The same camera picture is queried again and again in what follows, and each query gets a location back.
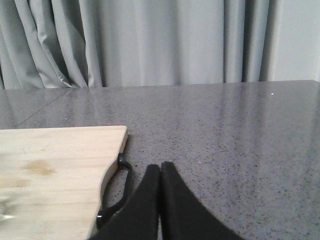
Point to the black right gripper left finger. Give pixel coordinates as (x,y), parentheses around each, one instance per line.
(137,219)

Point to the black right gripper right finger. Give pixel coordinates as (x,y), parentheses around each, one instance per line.
(183,217)

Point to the wooden cutting board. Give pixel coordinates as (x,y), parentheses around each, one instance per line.
(52,180)

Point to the grey curtain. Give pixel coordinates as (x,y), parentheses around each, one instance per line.
(126,43)

